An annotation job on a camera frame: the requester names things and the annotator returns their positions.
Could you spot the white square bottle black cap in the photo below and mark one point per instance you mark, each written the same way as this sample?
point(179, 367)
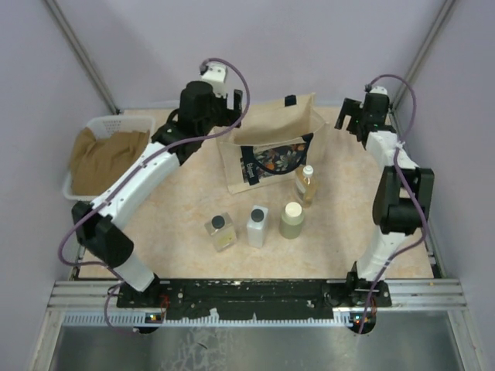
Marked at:
point(257, 226)

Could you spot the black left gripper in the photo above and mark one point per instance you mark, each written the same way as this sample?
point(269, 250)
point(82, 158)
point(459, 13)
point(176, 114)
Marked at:
point(228, 114)

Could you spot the cream canvas tote bag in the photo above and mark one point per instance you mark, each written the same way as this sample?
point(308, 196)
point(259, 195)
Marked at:
point(274, 139)

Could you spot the clear square bottle black cap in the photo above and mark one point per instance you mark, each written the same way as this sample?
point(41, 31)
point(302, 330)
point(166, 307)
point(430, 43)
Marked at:
point(221, 231)

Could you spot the amber liquid clear bottle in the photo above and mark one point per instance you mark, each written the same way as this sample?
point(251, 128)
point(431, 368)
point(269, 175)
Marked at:
point(305, 185)

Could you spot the white plastic basket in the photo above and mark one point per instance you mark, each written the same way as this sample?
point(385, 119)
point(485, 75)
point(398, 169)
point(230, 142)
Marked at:
point(104, 127)

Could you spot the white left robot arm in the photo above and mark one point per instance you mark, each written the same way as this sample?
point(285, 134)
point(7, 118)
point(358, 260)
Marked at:
point(99, 224)

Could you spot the brown cloth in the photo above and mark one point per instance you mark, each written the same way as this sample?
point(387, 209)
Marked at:
point(96, 164)

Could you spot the white slotted cable duct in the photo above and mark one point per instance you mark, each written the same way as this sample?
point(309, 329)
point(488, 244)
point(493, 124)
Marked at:
point(216, 318)

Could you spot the aluminium frame rail right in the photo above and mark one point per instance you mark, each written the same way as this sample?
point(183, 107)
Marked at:
point(424, 23)

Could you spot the aluminium frame rail left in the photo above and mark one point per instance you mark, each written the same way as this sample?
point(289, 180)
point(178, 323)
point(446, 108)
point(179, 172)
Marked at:
point(82, 55)

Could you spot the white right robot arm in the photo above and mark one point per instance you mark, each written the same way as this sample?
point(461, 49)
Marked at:
point(403, 198)

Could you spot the aluminium front frame rails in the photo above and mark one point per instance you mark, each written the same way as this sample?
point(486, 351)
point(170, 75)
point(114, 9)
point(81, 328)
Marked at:
point(406, 294)

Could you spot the olive green bottle cream cap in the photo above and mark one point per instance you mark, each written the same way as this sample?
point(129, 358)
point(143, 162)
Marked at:
point(292, 219)

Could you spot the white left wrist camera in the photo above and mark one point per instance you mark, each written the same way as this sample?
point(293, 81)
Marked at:
point(215, 74)

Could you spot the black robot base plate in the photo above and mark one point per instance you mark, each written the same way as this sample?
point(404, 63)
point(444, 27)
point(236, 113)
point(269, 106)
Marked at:
point(265, 299)

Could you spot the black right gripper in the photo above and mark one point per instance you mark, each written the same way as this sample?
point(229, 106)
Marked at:
point(349, 107)

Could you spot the aluminium frame rail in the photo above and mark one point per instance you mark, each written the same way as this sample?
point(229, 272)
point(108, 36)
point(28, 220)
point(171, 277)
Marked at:
point(424, 23)
point(82, 55)

